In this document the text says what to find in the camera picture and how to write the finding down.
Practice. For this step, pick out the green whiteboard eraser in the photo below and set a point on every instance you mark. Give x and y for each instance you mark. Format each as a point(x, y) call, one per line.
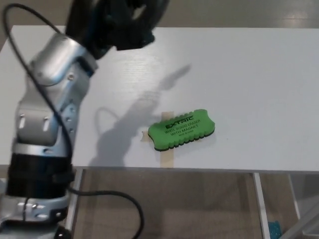
point(182, 130)

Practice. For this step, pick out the teal textured object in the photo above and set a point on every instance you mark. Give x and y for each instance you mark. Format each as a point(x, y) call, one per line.
point(274, 230)

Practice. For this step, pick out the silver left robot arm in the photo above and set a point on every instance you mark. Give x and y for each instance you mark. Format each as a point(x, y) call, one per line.
point(42, 124)

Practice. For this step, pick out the short beige masking tape strip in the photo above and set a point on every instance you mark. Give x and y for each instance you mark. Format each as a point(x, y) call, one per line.
point(144, 137)

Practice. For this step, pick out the long beige masking tape strip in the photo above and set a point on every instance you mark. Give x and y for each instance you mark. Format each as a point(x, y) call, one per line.
point(167, 159)

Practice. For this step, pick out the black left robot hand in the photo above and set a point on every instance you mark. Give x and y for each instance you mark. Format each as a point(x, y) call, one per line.
point(114, 22)

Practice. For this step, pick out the grey slanted frame bar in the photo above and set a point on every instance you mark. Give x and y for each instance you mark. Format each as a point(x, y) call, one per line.
point(307, 219)

